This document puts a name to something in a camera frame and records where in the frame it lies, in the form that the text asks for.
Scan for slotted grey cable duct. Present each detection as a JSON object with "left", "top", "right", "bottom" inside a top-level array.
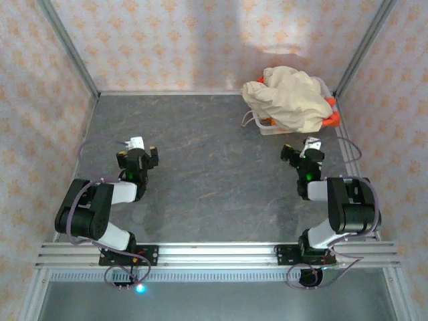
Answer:
[{"left": 49, "top": 271, "right": 391, "bottom": 284}]

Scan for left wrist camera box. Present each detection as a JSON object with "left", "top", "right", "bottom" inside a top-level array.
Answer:
[{"left": 128, "top": 136, "right": 147, "bottom": 151}]

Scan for white plastic mesh basket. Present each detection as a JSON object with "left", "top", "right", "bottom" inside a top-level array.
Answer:
[{"left": 251, "top": 78, "right": 338, "bottom": 136}]

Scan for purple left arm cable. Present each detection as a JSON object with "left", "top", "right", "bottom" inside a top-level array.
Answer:
[{"left": 68, "top": 136, "right": 152, "bottom": 289}]

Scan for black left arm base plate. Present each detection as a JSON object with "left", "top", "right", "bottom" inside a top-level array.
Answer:
[{"left": 98, "top": 245, "right": 160, "bottom": 268}]

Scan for aluminium frame crossbar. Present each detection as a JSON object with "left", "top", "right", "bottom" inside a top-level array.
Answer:
[{"left": 96, "top": 89, "right": 245, "bottom": 97}]

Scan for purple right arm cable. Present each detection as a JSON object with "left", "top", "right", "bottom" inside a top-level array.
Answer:
[{"left": 286, "top": 135, "right": 382, "bottom": 290}]

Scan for black plug block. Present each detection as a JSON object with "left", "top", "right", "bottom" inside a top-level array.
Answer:
[{"left": 112, "top": 272, "right": 134, "bottom": 291}]

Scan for black round cable port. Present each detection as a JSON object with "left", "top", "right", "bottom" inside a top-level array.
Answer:
[{"left": 298, "top": 268, "right": 324, "bottom": 289}]

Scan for red-orange mesh shorts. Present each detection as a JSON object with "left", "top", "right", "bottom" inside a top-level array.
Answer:
[{"left": 255, "top": 75, "right": 342, "bottom": 129}]

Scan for aluminium mounting rail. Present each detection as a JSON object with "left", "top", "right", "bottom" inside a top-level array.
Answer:
[{"left": 35, "top": 243, "right": 401, "bottom": 269}]

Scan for aluminium frame leg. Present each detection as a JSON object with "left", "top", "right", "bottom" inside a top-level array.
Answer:
[
  {"left": 381, "top": 267, "right": 415, "bottom": 321},
  {"left": 18, "top": 267, "right": 51, "bottom": 321}
]

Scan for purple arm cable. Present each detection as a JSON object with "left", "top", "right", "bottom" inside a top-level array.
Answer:
[
  {"left": 286, "top": 135, "right": 382, "bottom": 290},
  {"left": 68, "top": 136, "right": 152, "bottom": 289}
]

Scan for beige shorts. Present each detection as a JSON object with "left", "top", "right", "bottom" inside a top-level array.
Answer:
[{"left": 240, "top": 66, "right": 334, "bottom": 134}]

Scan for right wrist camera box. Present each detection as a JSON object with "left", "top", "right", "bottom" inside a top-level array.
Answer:
[{"left": 303, "top": 136, "right": 322, "bottom": 151}]

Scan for aluminium table edge bar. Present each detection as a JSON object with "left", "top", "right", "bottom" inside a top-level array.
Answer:
[
  {"left": 334, "top": 96, "right": 384, "bottom": 241},
  {"left": 51, "top": 95, "right": 101, "bottom": 243}
]

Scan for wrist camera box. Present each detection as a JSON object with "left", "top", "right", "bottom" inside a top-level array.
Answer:
[
  {"left": 303, "top": 136, "right": 322, "bottom": 151},
  {"left": 128, "top": 136, "right": 147, "bottom": 151}
]

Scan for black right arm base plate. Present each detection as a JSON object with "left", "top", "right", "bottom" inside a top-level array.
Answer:
[{"left": 274, "top": 245, "right": 337, "bottom": 268}]

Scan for aluminium frame post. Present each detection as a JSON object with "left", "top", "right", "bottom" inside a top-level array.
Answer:
[
  {"left": 333, "top": 0, "right": 399, "bottom": 100},
  {"left": 35, "top": 0, "right": 100, "bottom": 100}
]

